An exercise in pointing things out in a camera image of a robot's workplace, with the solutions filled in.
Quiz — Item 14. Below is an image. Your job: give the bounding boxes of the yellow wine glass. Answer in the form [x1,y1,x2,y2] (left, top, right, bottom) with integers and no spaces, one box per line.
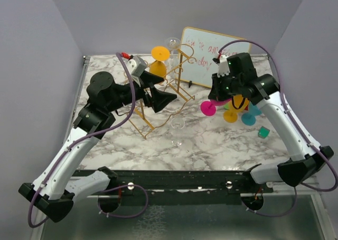
[223,95,250,123]

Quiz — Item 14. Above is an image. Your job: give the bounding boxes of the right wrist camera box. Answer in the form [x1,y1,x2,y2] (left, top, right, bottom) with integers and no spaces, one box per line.
[213,54,230,77]

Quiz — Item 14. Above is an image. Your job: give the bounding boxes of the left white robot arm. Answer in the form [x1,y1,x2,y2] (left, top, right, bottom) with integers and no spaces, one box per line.
[18,71,177,223]

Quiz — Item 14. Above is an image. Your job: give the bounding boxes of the clear wine glass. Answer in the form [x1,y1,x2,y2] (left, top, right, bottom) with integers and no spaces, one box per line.
[170,117,185,146]
[164,37,181,73]

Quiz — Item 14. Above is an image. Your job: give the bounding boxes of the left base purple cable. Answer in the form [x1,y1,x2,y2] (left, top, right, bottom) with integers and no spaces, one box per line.
[97,184,149,219]

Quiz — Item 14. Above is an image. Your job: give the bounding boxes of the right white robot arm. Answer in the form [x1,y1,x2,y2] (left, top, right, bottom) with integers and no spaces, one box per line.
[208,53,334,193]

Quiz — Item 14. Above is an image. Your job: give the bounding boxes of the blue wine glass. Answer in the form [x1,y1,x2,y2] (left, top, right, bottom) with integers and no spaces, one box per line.
[241,103,262,126]

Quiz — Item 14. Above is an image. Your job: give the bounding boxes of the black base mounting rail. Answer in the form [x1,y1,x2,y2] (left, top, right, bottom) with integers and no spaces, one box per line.
[76,168,275,206]

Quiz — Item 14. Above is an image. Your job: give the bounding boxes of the teal green cube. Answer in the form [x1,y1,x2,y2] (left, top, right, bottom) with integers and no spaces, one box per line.
[258,126,270,139]

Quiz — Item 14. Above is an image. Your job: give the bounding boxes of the gold framed whiteboard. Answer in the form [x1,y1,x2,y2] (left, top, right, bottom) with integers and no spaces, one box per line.
[180,27,238,88]

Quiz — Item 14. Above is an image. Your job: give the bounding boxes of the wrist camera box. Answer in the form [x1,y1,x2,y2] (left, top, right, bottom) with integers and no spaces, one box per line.
[213,54,230,77]
[126,56,147,86]

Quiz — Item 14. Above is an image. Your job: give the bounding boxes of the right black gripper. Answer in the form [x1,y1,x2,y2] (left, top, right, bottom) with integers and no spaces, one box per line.
[209,70,243,102]

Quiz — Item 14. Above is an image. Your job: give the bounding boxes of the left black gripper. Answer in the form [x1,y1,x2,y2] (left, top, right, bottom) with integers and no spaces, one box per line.
[106,70,177,113]

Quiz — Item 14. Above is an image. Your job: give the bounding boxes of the orange wine glass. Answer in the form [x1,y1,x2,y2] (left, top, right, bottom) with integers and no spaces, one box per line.
[149,46,170,78]

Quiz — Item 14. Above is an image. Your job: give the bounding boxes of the gold wire glass rack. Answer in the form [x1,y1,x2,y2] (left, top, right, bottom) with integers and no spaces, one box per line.
[129,39,196,139]

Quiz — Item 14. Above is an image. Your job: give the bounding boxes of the pink wine glass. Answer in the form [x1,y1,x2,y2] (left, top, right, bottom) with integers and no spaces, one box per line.
[200,99,230,116]

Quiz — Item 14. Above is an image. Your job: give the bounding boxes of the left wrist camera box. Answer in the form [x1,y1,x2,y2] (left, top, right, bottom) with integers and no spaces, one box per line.
[126,56,147,86]

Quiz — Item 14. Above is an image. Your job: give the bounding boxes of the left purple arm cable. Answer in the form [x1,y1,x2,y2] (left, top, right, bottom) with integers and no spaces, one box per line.
[27,52,137,228]

